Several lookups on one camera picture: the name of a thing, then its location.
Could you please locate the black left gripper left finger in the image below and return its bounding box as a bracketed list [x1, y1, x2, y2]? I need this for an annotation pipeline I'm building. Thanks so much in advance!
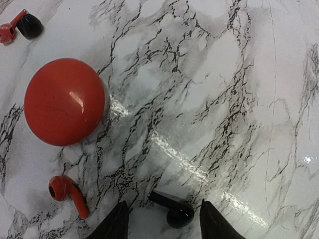
[87, 201, 129, 239]

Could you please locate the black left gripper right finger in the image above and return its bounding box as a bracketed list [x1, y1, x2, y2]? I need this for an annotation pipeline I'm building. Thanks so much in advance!
[200, 200, 243, 239]

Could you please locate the black earbud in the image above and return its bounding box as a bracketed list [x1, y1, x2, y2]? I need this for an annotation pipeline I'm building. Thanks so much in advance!
[148, 191, 195, 229]
[16, 13, 43, 40]

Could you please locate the red earbud near case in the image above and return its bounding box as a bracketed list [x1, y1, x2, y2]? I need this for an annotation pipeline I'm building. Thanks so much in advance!
[48, 176, 90, 219]

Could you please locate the red round charging case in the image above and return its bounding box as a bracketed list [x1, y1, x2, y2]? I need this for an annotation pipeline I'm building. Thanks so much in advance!
[24, 58, 110, 146]

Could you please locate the far red earbud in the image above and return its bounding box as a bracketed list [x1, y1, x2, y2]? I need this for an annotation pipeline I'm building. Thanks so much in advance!
[0, 9, 28, 45]

